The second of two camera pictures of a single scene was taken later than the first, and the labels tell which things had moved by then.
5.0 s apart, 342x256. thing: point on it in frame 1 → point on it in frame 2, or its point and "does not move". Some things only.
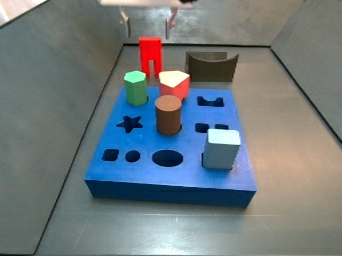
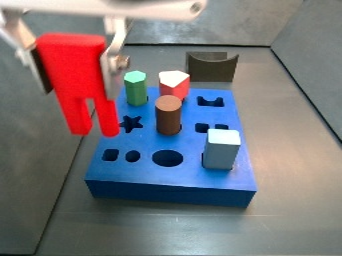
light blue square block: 220,149 does not move
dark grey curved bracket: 210,66 does not move
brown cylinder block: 168,114 does not move
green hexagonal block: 136,94 does not move
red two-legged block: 151,51 → 72,57
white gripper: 171,4 → 115,11
